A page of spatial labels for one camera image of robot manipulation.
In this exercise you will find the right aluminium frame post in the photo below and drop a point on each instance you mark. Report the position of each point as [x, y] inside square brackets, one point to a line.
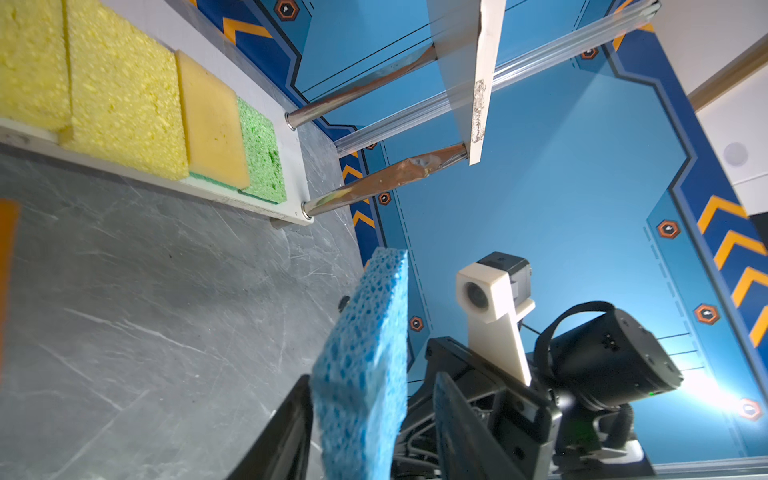
[625, 19]

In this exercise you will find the small blue sponge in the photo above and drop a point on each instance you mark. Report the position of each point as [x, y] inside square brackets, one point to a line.
[359, 383]

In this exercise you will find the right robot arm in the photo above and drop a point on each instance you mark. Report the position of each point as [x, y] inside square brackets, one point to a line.
[608, 361]

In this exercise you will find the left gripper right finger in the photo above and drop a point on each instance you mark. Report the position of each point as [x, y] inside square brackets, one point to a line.
[466, 449]

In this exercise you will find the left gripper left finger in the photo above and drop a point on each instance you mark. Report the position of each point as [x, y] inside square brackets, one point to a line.
[282, 449]

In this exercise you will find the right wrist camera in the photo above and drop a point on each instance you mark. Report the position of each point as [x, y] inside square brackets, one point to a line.
[495, 294]

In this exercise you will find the green sponge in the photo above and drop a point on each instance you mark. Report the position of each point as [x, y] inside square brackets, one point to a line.
[266, 177]

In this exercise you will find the white two-tier shelf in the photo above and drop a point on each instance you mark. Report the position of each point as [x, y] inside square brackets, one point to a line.
[319, 71]

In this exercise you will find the orange sponge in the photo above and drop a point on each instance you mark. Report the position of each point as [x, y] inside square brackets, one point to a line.
[10, 215]

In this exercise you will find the dark yellow sponge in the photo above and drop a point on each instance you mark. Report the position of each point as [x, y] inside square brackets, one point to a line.
[212, 125]

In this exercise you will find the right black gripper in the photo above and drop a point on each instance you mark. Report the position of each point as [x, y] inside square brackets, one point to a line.
[542, 427]

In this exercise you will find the light yellow sponge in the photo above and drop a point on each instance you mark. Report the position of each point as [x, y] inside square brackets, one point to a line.
[34, 69]
[124, 94]

